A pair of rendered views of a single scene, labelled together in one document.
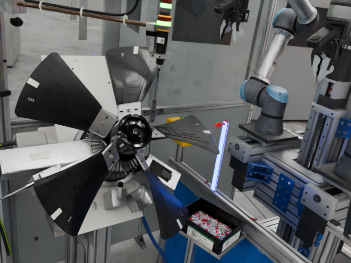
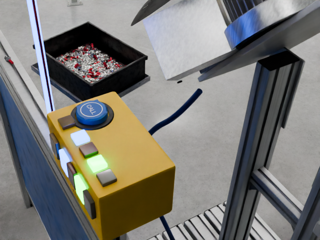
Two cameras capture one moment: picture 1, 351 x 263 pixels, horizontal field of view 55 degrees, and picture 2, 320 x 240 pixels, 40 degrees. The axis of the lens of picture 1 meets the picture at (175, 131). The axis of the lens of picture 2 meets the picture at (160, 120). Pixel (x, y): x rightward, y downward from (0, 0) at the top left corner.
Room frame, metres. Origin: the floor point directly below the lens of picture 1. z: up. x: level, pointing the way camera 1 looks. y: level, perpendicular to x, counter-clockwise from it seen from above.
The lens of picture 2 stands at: (1.93, 0.05, 1.45)
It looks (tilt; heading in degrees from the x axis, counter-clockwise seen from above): 42 degrees down; 184
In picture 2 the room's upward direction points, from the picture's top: 2 degrees clockwise
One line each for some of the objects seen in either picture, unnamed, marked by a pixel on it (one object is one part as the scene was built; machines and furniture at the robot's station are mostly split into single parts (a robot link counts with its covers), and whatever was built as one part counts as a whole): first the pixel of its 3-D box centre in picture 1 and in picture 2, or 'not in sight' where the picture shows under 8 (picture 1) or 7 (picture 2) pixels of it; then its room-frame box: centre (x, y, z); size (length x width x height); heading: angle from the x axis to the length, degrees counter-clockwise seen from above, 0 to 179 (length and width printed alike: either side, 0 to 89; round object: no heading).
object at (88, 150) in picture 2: not in sight; (88, 150); (1.58, -0.05, 1.08); 0.02 x 0.02 x 0.01; 36
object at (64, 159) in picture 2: not in sight; (65, 163); (1.58, -0.08, 1.04); 0.02 x 0.01 x 0.03; 36
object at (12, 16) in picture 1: (16, 20); not in sight; (1.29, 0.64, 1.48); 0.05 x 0.04 x 0.05; 71
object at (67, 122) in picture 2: not in sight; (66, 122); (1.54, -0.09, 1.08); 0.02 x 0.02 x 0.01; 36
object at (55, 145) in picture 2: not in sight; (55, 146); (1.55, -0.10, 1.04); 0.02 x 0.01 x 0.03; 36
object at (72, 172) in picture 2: not in sight; (73, 175); (1.60, -0.07, 1.04); 0.02 x 0.01 x 0.03; 36
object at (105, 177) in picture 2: not in sight; (106, 177); (1.62, -0.02, 1.08); 0.02 x 0.02 x 0.01; 36
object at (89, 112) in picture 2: not in sight; (92, 113); (1.52, -0.06, 1.08); 0.04 x 0.04 x 0.02
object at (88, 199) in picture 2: not in sight; (89, 204); (1.63, -0.04, 1.04); 0.02 x 0.01 x 0.03; 36
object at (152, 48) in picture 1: (159, 40); not in sight; (1.11, 0.09, 1.50); 0.09 x 0.07 x 0.10; 71
